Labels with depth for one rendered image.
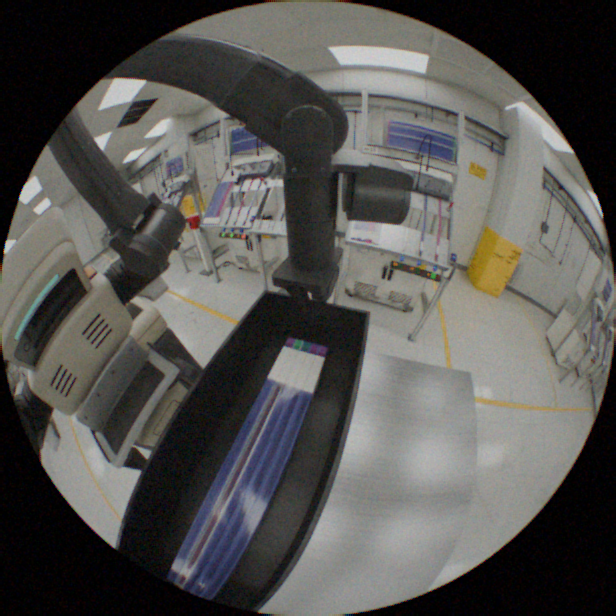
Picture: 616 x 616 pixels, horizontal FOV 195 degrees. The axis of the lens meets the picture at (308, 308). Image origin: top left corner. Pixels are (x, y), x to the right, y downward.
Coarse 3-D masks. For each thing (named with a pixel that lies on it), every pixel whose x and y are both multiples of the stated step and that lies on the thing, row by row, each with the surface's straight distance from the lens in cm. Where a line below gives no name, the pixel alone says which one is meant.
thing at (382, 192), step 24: (288, 120) 14; (312, 120) 14; (288, 144) 15; (312, 144) 14; (288, 168) 15; (312, 168) 15; (336, 168) 17; (360, 168) 17; (384, 168) 18; (360, 192) 18; (384, 192) 19; (408, 192) 20; (360, 216) 19; (384, 216) 20
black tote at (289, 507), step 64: (256, 320) 29; (320, 320) 29; (192, 384) 23; (256, 384) 31; (320, 384) 30; (192, 448) 28; (320, 448) 27; (128, 512) 29; (192, 512) 34; (320, 512) 18; (256, 576) 35
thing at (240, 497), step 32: (288, 352) 29; (320, 352) 29; (288, 384) 26; (256, 416) 26; (288, 416) 25; (256, 448) 25; (288, 448) 24; (224, 480) 26; (256, 480) 25; (224, 512) 27; (256, 512) 26; (192, 544) 32; (224, 544) 29; (192, 576) 37; (224, 576) 33
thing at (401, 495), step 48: (384, 384) 41; (432, 384) 47; (384, 432) 38; (432, 432) 43; (336, 480) 36; (384, 480) 38; (432, 480) 43; (336, 528) 38; (384, 528) 40; (432, 528) 46; (336, 576) 44; (384, 576) 48; (432, 576) 56
